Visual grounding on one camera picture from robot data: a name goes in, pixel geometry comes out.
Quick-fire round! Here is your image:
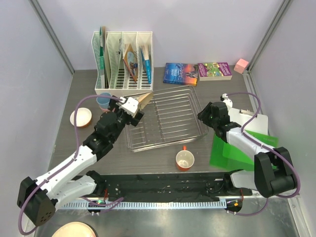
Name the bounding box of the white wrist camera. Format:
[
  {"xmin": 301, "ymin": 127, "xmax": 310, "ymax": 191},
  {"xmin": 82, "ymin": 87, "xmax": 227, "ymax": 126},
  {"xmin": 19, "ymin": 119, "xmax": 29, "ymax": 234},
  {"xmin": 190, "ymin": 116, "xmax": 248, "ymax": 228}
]
[
  {"xmin": 220, "ymin": 93, "xmax": 233, "ymax": 111},
  {"xmin": 118, "ymin": 97, "xmax": 139, "ymax": 117}
]

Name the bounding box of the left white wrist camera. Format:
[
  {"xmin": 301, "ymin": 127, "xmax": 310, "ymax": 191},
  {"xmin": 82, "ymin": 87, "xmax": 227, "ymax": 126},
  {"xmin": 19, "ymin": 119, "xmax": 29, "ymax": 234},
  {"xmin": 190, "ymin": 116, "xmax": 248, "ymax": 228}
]
[{"xmin": 118, "ymin": 97, "xmax": 139, "ymax": 117}]

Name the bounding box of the perforated cable duct rail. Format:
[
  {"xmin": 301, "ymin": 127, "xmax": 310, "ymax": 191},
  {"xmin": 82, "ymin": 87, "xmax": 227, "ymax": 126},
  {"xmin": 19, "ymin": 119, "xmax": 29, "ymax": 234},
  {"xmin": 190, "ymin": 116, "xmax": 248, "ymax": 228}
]
[{"xmin": 61, "ymin": 199, "xmax": 227, "ymax": 211}]

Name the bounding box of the purple green paperback book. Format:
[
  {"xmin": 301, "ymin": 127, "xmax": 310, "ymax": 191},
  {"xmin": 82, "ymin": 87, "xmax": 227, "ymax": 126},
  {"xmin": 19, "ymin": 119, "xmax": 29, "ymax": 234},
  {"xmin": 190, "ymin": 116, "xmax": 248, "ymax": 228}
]
[{"xmin": 198, "ymin": 62, "xmax": 232, "ymax": 81}]

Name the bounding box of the blue white book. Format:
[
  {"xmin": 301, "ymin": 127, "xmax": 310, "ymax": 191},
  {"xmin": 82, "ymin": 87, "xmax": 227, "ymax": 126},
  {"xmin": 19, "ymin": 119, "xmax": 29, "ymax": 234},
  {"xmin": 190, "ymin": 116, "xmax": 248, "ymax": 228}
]
[{"xmin": 140, "ymin": 44, "xmax": 152, "ymax": 84}]

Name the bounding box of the pink round object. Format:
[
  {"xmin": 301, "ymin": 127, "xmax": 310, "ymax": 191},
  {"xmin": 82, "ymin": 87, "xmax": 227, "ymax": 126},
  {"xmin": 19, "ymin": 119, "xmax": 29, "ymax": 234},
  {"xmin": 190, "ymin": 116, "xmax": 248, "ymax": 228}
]
[{"xmin": 52, "ymin": 222, "xmax": 97, "ymax": 237}]

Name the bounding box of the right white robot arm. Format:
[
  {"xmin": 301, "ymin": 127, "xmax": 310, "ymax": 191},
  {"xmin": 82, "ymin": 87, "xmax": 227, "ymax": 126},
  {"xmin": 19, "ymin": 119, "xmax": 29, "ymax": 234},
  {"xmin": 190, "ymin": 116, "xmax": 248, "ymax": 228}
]
[{"xmin": 197, "ymin": 102, "xmax": 301, "ymax": 198}]

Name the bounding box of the white clipboard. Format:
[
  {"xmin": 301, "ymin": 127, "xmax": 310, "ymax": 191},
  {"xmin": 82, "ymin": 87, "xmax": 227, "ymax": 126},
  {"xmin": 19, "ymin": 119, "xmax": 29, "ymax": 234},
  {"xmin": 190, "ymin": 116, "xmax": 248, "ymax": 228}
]
[{"xmin": 228, "ymin": 108, "xmax": 268, "ymax": 135}]

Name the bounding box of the metal wire dish rack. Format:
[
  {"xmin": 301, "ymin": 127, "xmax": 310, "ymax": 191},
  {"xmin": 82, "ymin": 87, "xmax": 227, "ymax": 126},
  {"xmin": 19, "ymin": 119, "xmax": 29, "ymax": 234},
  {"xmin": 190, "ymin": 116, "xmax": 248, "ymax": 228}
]
[{"xmin": 125, "ymin": 86, "xmax": 208, "ymax": 152}]

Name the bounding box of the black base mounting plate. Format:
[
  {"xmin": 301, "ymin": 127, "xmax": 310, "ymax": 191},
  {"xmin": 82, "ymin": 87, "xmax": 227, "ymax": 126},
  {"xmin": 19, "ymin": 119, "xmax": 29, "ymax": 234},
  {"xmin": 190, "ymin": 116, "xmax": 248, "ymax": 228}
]
[{"xmin": 84, "ymin": 172, "xmax": 252, "ymax": 202}]

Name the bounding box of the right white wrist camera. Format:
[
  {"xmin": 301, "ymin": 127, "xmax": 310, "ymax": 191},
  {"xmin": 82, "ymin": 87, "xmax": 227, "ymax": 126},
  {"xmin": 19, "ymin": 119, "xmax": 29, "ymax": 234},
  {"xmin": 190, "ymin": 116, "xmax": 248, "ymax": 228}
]
[{"xmin": 220, "ymin": 93, "xmax": 233, "ymax": 111}]

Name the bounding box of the orange white bowl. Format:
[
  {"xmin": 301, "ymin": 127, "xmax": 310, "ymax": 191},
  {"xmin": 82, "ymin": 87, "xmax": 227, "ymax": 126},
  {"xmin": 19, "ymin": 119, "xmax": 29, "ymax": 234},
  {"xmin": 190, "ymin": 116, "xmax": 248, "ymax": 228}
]
[{"xmin": 76, "ymin": 108, "xmax": 92, "ymax": 127}]

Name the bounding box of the beige bird pattern plate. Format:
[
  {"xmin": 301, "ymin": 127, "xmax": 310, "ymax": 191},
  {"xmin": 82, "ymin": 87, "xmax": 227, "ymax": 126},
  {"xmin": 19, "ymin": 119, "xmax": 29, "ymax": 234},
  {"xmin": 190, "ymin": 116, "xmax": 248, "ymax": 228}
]
[{"xmin": 137, "ymin": 92, "xmax": 153, "ymax": 110}]

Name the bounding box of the orange illustrated book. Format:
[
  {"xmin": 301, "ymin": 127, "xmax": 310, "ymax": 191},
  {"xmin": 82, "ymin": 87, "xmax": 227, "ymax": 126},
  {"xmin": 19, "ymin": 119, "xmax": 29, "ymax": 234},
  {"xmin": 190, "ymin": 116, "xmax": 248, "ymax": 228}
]
[{"xmin": 123, "ymin": 43, "xmax": 138, "ymax": 82}]

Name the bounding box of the blue plastic cup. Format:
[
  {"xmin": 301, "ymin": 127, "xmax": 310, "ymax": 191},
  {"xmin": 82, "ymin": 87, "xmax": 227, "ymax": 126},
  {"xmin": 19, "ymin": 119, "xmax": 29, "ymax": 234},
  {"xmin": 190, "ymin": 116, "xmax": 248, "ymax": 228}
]
[{"xmin": 96, "ymin": 92, "xmax": 111, "ymax": 108}]

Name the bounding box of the pink cube block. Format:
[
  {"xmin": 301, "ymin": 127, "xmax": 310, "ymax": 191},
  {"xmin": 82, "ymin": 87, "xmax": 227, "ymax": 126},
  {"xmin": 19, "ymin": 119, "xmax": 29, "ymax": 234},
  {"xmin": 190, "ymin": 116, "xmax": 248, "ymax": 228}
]
[{"xmin": 234, "ymin": 58, "xmax": 249, "ymax": 74}]

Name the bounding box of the white mesh file organizer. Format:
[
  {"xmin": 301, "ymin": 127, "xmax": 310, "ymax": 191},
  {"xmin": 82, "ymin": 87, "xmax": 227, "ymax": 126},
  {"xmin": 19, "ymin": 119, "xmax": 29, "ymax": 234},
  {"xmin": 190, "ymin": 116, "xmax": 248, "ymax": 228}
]
[{"xmin": 91, "ymin": 31, "xmax": 154, "ymax": 96}]

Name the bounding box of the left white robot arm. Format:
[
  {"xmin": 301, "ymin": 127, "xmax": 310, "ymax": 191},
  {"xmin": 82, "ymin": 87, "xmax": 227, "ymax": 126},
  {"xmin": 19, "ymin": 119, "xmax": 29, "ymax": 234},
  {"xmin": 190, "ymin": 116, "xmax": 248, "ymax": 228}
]
[{"xmin": 17, "ymin": 94, "xmax": 149, "ymax": 231}]

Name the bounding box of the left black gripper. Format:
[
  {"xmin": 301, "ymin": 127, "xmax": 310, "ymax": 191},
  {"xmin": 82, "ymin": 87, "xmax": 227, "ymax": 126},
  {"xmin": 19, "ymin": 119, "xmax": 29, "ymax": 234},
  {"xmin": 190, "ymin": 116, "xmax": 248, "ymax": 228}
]
[{"xmin": 109, "ymin": 96, "xmax": 143, "ymax": 142}]

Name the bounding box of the dark blue paperback book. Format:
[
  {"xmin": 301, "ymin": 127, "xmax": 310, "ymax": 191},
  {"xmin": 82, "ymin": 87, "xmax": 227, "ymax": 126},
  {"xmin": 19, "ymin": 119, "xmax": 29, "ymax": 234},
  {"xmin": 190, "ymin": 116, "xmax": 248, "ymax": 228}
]
[{"xmin": 163, "ymin": 63, "xmax": 198, "ymax": 86}]

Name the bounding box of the green plastic folder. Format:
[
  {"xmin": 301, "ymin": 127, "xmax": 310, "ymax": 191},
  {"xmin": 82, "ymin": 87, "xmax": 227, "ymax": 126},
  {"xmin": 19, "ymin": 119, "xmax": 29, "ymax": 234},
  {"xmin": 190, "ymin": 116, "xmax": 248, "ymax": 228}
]
[{"xmin": 209, "ymin": 129, "xmax": 279, "ymax": 171}]

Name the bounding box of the pink plastic cup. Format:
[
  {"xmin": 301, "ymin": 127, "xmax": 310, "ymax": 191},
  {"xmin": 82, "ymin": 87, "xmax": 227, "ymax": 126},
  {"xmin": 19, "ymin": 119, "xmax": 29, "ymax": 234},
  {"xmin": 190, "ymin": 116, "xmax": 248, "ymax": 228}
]
[{"xmin": 99, "ymin": 106, "xmax": 110, "ymax": 112}]

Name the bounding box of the orange ceramic mug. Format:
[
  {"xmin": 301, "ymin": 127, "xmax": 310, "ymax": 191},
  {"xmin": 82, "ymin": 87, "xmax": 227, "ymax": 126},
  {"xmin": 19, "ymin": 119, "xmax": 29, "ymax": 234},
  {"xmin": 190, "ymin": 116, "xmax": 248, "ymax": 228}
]
[{"xmin": 175, "ymin": 146, "xmax": 195, "ymax": 171}]

